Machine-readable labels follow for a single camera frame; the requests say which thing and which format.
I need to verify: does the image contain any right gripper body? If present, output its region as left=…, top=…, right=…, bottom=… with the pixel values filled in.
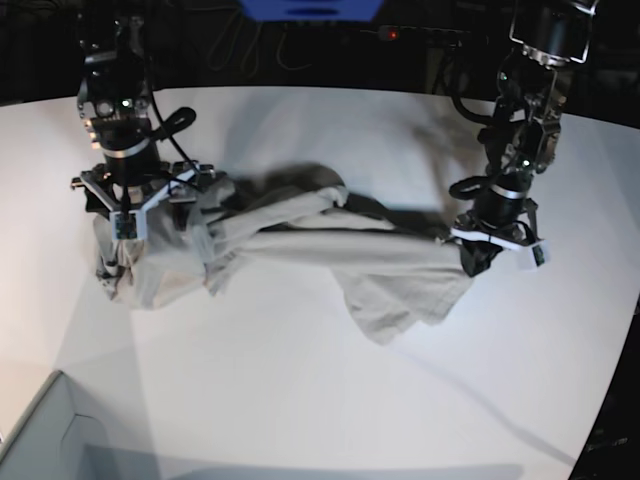
left=70, top=162, right=215, bottom=237

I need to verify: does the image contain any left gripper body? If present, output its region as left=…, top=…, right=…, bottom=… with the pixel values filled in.
left=450, top=199, right=543, bottom=260

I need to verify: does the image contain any light grey t-shirt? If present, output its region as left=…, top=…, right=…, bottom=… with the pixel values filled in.
left=93, top=165, right=472, bottom=345

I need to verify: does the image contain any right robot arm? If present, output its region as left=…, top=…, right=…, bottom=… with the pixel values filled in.
left=71, top=10, right=214, bottom=241

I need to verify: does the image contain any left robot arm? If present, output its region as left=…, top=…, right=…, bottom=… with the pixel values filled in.
left=449, top=1, right=598, bottom=277

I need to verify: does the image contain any blue box at top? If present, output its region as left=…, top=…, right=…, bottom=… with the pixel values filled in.
left=239, top=0, right=384, bottom=22

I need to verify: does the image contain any black power strip red light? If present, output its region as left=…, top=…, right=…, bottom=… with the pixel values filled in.
left=376, top=25, right=489, bottom=48

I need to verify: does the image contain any grey bin at corner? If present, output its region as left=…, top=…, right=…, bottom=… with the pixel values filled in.
left=1, top=370, right=161, bottom=479

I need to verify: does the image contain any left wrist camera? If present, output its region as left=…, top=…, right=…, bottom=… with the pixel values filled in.
left=516, top=240, right=549, bottom=272

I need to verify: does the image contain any thin looped cable background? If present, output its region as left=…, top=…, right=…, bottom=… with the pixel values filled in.
left=207, top=22, right=314, bottom=77

